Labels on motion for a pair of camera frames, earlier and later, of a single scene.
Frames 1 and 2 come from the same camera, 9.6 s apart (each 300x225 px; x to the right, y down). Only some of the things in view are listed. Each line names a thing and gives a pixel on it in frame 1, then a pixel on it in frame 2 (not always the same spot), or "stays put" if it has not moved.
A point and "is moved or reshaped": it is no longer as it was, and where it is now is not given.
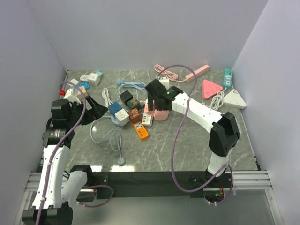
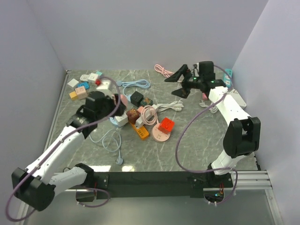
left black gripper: (96, 111) -> (110, 99)
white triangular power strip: (234, 99) stays put
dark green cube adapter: (133, 103) -> (146, 101)
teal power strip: (228, 78) stays put
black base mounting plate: (163, 185) stays put
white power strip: (147, 119) is moved or reshaped
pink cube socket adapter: (161, 115) -> (124, 100)
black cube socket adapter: (125, 96) -> (136, 98)
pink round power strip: (146, 108) -> (159, 136)
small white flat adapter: (74, 81) stays put
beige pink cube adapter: (79, 94) stays put
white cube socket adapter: (122, 117) stays put
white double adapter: (84, 77) stays put
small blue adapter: (86, 84) stays put
